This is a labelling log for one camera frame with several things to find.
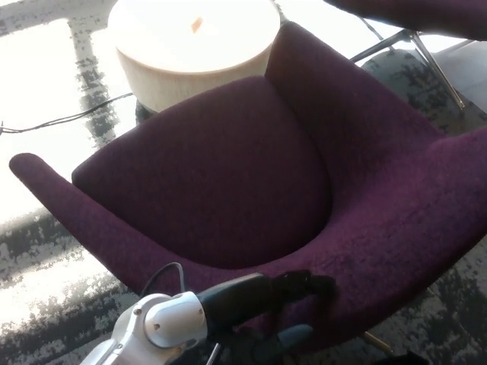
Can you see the chrome armchair leg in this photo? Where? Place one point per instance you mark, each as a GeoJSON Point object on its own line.
{"type": "Point", "coordinates": [214, 353]}

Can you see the purple armchair seat cushion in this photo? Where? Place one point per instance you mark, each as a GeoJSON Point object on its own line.
{"type": "Point", "coordinates": [213, 175]}

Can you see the purple fabric chair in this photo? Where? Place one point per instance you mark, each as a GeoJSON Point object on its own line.
{"type": "Point", "coordinates": [426, 15]}

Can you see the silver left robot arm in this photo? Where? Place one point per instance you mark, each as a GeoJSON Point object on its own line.
{"type": "Point", "coordinates": [167, 319]}

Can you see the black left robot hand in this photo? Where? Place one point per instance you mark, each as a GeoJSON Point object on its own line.
{"type": "Point", "coordinates": [236, 300]}

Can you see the purple fabric armchair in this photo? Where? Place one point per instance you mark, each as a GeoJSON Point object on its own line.
{"type": "Point", "coordinates": [380, 213]}

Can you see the small orange item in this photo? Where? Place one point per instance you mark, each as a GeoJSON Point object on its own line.
{"type": "Point", "coordinates": [196, 25]}

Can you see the brass armchair leg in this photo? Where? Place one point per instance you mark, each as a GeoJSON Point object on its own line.
{"type": "Point", "coordinates": [376, 340]}

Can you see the round white side table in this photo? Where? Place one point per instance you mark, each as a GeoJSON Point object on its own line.
{"type": "Point", "coordinates": [194, 68]}

